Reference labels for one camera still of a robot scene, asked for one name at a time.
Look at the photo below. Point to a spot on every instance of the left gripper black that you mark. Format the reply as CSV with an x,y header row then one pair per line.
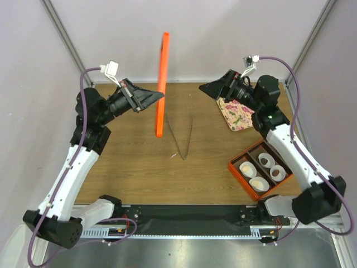
x,y
141,98

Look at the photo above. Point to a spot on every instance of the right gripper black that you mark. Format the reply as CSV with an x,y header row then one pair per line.
x,y
224,86

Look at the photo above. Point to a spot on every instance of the orange box lid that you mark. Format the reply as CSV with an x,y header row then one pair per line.
x,y
162,80

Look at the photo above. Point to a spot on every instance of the metal tongs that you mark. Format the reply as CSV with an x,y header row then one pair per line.
x,y
181,127

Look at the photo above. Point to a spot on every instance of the dark round chocolate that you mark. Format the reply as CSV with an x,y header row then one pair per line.
x,y
264,161

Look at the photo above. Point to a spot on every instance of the cream oval chocolate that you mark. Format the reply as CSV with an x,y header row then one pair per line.
x,y
257,184

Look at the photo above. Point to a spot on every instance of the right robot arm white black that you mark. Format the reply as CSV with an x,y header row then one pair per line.
x,y
320,191

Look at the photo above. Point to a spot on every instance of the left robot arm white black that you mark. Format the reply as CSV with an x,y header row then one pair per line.
x,y
53,220

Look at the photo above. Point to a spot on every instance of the floral tray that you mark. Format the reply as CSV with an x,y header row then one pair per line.
x,y
237,116

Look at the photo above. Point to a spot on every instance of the white paper cup near left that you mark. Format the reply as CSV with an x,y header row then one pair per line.
x,y
252,173

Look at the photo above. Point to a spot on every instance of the white paper cup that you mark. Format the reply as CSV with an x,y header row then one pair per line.
x,y
252,173
282,175
265,187
271,161

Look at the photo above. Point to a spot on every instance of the white paper cup middle left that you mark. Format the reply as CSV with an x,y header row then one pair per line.
x,y
271,161

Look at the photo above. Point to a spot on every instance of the orange compartment box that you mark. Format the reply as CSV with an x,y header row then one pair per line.
x,y
259,169

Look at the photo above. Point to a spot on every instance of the white paper cup near right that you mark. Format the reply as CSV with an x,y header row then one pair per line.
x,y
265,187

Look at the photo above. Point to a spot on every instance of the white paper cup middle right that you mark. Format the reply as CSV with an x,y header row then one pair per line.
x,y
282,175

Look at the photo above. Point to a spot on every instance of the white round object corner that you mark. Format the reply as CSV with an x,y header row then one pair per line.
x,y
13,247

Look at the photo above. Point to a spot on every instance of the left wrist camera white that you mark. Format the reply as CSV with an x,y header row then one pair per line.
x,y
110,71

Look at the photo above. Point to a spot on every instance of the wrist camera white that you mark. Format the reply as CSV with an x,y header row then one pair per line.
x,y
250,63
110,71

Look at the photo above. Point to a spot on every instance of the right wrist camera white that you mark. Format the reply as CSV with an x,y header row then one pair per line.
x,y
250,63

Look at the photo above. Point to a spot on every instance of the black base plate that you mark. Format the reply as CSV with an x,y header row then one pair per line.
x,y
197,220

